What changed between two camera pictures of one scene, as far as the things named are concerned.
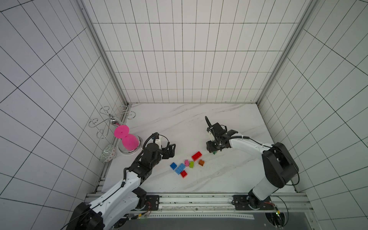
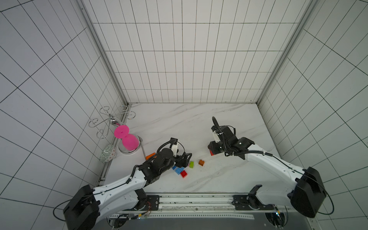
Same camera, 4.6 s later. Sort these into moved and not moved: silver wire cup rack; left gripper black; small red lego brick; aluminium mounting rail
Moved: left gripper black
Not moved: silver wire cup rack; aluminium mounting rail; small red lego brick
